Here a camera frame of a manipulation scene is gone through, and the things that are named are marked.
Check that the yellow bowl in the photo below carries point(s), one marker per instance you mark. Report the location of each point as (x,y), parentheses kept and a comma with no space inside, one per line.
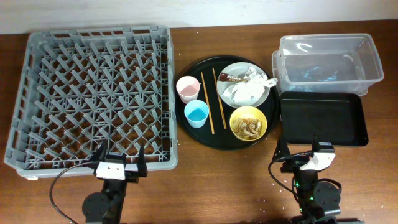
(249,112)

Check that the blue cup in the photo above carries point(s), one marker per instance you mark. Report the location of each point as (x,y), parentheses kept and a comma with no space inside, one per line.
(196,113)

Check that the white napkin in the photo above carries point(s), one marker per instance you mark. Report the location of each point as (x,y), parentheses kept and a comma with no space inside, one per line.
(246,93)

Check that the grey plate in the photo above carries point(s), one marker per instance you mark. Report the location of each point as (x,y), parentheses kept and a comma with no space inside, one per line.
(239,68)

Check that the round black tray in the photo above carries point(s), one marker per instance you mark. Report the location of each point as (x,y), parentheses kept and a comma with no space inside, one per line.
(215,132)

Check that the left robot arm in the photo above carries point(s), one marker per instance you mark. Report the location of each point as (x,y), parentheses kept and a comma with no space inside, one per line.
(106,205)

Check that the clear plastic bin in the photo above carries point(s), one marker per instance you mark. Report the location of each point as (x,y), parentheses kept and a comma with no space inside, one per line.
(328,63)

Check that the food scraps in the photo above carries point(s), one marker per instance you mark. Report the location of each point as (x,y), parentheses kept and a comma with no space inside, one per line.
(247,128)

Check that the right wooden chopstick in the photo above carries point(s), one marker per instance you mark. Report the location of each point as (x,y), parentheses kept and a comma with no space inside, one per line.
(219,98)

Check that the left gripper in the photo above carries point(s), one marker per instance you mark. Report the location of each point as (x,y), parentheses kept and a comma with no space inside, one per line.
(133,176)

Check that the black rectangular tray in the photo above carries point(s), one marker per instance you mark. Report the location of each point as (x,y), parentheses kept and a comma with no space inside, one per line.
(337,118)

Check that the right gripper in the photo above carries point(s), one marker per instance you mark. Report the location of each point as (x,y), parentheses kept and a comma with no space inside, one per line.
(295,162)

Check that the wooden chopstick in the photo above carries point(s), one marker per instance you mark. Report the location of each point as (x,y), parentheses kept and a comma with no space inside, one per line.
(208,104)
(219,98)

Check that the grey dishwasher rack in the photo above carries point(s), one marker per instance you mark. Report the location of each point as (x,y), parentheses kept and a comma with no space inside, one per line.
(82,88)

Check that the left wooden chopstick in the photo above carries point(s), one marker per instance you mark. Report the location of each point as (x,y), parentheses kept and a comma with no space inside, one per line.
(208,104)

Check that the gold coffee stick wrapper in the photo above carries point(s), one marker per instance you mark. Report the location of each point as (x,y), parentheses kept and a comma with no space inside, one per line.
(224,77)

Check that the pink cup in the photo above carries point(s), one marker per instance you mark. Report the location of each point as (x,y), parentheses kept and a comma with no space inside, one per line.
(188,88)

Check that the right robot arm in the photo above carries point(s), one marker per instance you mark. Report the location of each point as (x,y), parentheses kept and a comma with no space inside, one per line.
(318,199)

